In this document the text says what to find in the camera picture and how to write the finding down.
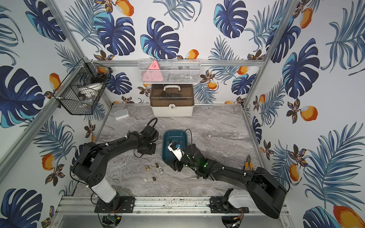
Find teal plastic storage box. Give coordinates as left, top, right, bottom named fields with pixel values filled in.
left=162, top=130, right=188, bottom=162

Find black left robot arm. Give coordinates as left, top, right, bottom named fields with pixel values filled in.
left=70, top=117, right=159, bottom=213

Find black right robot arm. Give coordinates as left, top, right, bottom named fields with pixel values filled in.
left=162, top=130, right=288, bottom=219

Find small white box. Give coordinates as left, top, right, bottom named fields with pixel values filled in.
left=114, top=109, right=129, bottom=120

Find brown lid white toolbox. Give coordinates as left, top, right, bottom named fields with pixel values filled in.
left=150, top=84, right=194, bottom=117

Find pink triangle sign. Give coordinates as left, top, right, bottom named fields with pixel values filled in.
left=142, top=60, right=163, bottom=83

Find white bowl in basket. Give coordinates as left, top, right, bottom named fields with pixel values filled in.
left=79, top=83, right=103, bottom=96

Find yellow handled pliers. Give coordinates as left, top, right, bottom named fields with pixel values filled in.
left=244, top=155, right=253, bottom=170

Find black wire basket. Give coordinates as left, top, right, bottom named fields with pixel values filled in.
left=52, top=59, right=113, bottom=116

